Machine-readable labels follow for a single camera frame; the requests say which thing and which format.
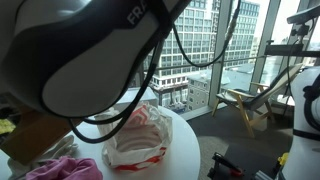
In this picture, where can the white rectangular box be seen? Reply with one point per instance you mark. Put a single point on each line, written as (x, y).
(140, 96)

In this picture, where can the black red floor tool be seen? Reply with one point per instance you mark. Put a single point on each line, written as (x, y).
(223, 166)

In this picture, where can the grey window post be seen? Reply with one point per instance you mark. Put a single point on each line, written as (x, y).
(266, 33)
(218, 83)

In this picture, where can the grey camera on stand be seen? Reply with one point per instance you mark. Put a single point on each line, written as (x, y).
(305, 15)

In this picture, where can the black stand crossbar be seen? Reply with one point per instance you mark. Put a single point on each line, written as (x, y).
(283, 50)

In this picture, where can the dark window handrail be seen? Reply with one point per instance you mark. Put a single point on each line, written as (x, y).
(243, 59)

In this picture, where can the grey window base frame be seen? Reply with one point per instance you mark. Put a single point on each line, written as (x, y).
(196, 113)

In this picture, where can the pink cloth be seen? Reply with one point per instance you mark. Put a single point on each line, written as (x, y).
(66, 168)

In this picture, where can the wooden lounge chair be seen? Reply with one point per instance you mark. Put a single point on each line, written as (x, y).
(246, 100)

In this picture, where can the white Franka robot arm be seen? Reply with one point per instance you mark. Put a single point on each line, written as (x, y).
(83, 66)

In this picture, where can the small yellow object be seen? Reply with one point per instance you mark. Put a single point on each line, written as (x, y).
(284, 159)

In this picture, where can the white red plastic bag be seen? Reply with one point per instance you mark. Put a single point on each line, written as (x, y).
(133, 160)

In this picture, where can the beige wrist camera box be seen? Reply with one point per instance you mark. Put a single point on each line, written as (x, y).
(30, 136)

